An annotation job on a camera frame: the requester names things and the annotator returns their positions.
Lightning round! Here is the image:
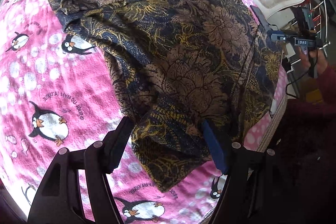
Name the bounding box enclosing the pink penguin blanket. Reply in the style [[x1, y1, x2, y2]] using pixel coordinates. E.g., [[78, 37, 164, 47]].
[[0, 0, 288, 224]]

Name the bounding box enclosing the dark floral batik garment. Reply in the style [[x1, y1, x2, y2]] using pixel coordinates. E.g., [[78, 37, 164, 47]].
[[48, 0, 282, 192]]

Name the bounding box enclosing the person's right hand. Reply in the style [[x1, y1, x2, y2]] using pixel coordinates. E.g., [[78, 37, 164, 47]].
[[298, 47, 328, 76]]

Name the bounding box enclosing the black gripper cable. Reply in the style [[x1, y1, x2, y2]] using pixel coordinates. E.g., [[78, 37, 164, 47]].
[[284, 48, 320, 100]]

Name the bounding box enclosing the magenta right sleeve forearm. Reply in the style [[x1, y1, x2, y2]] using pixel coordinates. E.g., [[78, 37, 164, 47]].
[[317, 65, 336, 106]]

